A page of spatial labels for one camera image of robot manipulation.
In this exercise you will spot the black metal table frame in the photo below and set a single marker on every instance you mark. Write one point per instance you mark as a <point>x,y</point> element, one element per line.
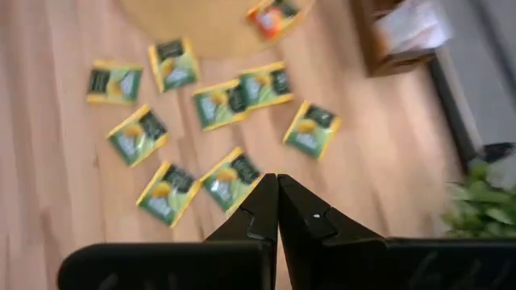
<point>455,113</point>

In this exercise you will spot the white Tazo tea packet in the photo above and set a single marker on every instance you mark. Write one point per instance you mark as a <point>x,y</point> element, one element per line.
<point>415,28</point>

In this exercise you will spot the orange tea packet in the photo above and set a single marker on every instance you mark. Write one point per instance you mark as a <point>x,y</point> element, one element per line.
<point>274,20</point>

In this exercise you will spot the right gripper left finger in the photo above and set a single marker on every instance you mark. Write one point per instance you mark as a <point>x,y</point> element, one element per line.
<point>258,217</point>

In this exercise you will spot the green plant white pot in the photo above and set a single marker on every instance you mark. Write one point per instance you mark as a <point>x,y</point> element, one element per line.
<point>483,205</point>

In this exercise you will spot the round woven placemat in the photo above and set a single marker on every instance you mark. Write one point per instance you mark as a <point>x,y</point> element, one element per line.
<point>201,24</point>

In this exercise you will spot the wooden compartment box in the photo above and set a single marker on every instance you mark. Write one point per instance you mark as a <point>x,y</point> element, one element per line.
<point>383,64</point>

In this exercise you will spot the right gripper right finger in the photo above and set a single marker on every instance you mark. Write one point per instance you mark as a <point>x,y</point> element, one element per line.
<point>306,225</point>

